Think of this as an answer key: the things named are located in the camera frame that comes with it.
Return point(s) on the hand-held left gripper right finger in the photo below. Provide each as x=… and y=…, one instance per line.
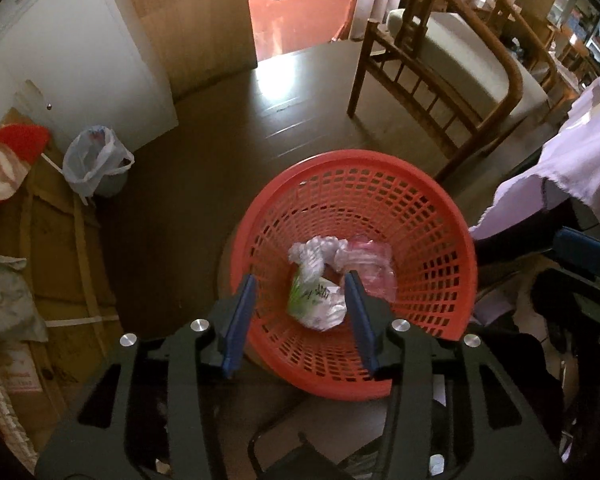
x=360, y=320

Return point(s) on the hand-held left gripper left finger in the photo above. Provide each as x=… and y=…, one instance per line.
x=240, y=320

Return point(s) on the red plastic mesh basket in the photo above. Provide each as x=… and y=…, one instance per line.
x=430, y=260

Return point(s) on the white wrapper with green print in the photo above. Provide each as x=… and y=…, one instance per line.
x=315, y=307

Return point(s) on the pink crumpled plastic bag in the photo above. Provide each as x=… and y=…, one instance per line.
x=375, y=265

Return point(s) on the white crumpled plastic bag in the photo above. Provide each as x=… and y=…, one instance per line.
x=312, y=255

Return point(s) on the small grey bin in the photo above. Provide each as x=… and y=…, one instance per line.
x=112, y=185

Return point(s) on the large cardboard box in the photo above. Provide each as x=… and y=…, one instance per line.
x=55, y=260

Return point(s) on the white plastic bin liner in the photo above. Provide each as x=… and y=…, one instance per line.
x=87, y=160

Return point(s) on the blue rounded object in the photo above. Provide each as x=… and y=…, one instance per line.
x=585, y=252

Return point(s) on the grey crumpled sack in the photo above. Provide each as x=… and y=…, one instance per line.
x=5, y=295

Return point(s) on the purple printed tablecloth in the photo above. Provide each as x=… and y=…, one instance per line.
x=580, y=150

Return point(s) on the red and white cloth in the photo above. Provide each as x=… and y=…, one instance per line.
x=15, y=145

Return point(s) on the wooden armchair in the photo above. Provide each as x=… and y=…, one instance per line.
x=510, y=75

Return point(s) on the grey chair cushion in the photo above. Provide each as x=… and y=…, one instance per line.
x=460, y=50

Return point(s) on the brown wooden wardrobe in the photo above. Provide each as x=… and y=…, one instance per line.
x=195, y=25

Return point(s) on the white cabinet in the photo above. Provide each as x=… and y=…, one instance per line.
x=70, y=50

